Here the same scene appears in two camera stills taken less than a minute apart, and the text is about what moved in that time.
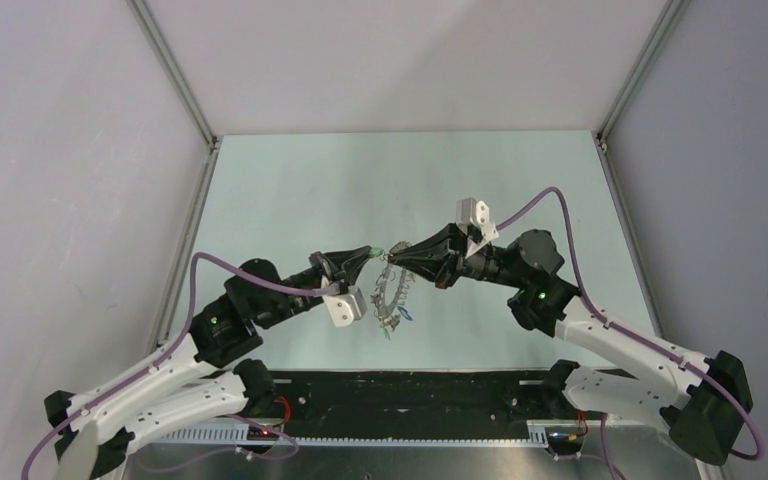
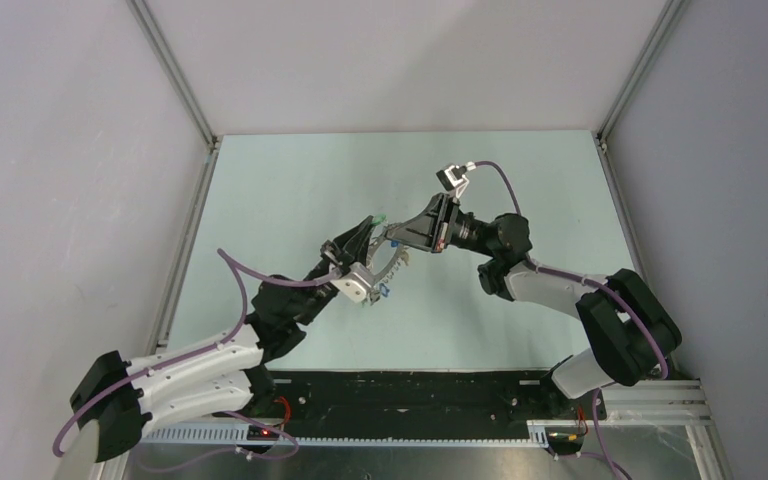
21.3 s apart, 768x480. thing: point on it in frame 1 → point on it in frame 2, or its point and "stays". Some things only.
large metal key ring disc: [392, 288] → [381, 237]
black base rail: [409, 397] stays
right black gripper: [440, 258] → [432, 229]
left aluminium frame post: [172, 71] stays
